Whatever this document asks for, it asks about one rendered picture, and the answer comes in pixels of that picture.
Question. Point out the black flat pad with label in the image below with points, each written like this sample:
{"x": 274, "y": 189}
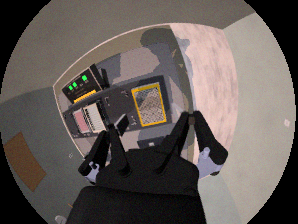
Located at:
{"x": 150, "y": 142}

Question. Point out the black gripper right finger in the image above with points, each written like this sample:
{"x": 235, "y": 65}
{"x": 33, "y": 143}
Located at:
{"x": 212, "y": 154}

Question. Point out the grey base plate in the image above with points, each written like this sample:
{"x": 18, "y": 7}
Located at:
{"x": 133, "y": 65}

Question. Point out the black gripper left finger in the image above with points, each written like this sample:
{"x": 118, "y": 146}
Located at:
{"x": 96, "y": 159}

